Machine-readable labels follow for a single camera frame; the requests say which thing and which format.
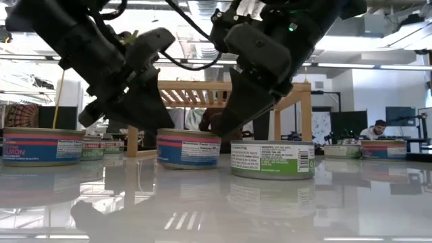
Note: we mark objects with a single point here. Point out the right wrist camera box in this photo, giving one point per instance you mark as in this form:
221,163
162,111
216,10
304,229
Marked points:
224,27

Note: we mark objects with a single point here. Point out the yellow tag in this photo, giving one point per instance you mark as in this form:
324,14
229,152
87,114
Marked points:
130,37

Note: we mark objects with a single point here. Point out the black background robot arm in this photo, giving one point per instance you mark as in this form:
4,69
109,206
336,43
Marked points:
293,136
342,136

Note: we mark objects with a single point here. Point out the ceiling light strip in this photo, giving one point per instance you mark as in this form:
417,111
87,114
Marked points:
346,65
406,67

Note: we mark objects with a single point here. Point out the black stand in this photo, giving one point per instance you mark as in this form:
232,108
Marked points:
422,116

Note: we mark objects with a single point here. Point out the salmon can blue red label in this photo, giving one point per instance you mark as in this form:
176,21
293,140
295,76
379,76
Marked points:
189,150
383,150
33,148

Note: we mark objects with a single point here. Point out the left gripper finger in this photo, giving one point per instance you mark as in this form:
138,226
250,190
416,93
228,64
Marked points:
155,101
133,116

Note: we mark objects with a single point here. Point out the wooden slatted shelf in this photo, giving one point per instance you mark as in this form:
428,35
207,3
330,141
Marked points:
189,85

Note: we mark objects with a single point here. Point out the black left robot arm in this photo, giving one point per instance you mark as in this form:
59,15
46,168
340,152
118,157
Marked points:
50,27

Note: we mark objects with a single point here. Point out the red patterned cloth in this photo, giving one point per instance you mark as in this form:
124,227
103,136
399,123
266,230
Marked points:
22,114

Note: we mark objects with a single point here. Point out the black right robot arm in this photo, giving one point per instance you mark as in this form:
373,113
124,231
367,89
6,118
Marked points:
320,27

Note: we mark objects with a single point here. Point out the silver ventilation duct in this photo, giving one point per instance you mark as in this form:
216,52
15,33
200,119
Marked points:
210,50

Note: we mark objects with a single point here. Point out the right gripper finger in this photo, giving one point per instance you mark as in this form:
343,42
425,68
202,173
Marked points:
249,101
224,101

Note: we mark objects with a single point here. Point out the white poster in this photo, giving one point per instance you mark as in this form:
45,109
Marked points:
320,123

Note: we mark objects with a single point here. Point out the black ceiling device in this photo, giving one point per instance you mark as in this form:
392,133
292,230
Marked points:
4,33

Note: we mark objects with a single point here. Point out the teal patterned cloth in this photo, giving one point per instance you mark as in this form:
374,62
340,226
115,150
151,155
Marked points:
195,118

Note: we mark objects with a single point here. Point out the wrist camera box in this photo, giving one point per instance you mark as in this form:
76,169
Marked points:
152,42
224,27

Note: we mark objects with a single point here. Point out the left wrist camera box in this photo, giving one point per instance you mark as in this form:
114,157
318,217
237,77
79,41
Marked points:
152,42

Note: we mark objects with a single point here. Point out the black panel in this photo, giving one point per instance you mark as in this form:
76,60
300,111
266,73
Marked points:
57,118
261,126

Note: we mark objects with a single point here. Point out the black screen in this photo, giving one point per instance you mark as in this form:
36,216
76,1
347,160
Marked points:
349,123

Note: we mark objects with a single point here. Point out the dark wall monitor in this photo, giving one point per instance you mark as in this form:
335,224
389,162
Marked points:
400,116

